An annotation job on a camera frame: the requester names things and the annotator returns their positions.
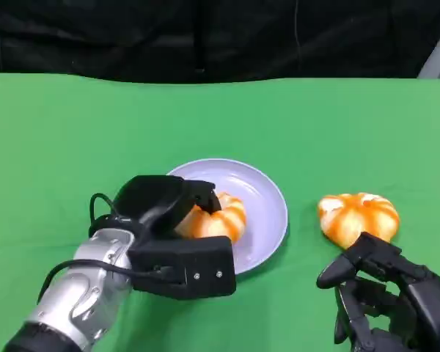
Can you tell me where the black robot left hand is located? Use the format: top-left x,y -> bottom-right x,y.
111,175 -> 223,243

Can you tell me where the green table cloth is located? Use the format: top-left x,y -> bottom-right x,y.
0,72 -> 440,352

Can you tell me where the black backdrop curtain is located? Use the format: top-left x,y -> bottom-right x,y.
0,0 -> 440,84

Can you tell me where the lilac plate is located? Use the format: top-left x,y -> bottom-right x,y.
166,158 -> 289,276

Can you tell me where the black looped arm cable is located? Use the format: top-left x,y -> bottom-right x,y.
88,192 -> 120,238

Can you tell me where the orange white toy bread roll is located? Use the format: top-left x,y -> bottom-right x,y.
174,191 -> 247,243
318,192 -> 400,251

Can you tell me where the black camera cable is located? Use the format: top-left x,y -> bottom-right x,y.
37,258 -> 183,306

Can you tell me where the grey metal frame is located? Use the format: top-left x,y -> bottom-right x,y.
417,27 -> 440,79

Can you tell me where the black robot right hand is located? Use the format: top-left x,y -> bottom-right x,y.
316,231 -> 440,352

